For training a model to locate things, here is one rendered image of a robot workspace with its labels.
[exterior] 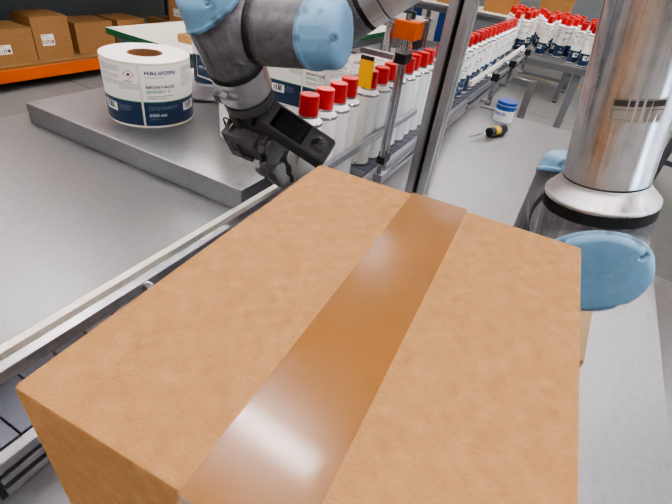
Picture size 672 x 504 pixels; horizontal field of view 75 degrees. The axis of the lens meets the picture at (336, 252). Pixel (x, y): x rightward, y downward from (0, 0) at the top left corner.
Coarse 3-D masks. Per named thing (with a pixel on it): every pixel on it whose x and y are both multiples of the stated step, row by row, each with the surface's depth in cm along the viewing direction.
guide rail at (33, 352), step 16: (416, 112) 114; (384, 128) 99; (368, 144) 93; (336, 160) 82; (256, 208) 64; (224, 224) 60; (208, 240) 57; (176, 256) 53; (192, 256) 55; (160, 272) 51; (128, 288) 48; (96, 304) 45; (112, 304) 46; (80, 320) 43; (96, 320) 45; (48, 336) 41; (64, 336) 42; (16, 352) 39; (32, 352) 40; (48, 352) 41; (0, 368) 38; (16, 368) 39; (0, 384) 38
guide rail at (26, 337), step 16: (272, 192) 80; (240, 208) 73; (208, 224) 68; (192, 240) 65; (160, 256) 60; (128, 272) 57; (144, 272) 58; (96, 288) 54; (112, 288) 55; (80, 304) 51; (48, 320) 49; (64, 320) 50; (16, 336) 47; (32, 336) 47; (0, 352) 45
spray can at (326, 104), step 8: (320, 88) 75; (328, 88) 76; (320, 96) 75; (328, 96) 75; (320, 104) 76; (328, 104) 76; (320, 112) 77; (328, 112) 77; (328, 120) 77; (336, 120) 78; (328, 128) 78
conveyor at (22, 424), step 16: (416, 128) 126; (400, 144) 115; (368, 160) 104; (80, 336) 52; (32, 368) 48; (16, 384) 46; (0, 400) 44; (16, 400) 44; (0, 416) 43; (16, 416) 43; (0, 432) 42; (16, 432) 42; (0, 448) 40
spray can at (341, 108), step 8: (336, 80) 81; (336, 88) 79; (344, 88) 79; (336, 96) 80; (344, 96) 80; (336, 104) 80; (344, 104) 81; (336, 112) 80; (344, 112) 81; (344, 120) 82; (336, 128) 82; (344, 128) 83; (336, 136) 83; (344, 136) 84; (336, 144) 84; (344, 144) 86; (336, 152) 85; (336, 168) 87
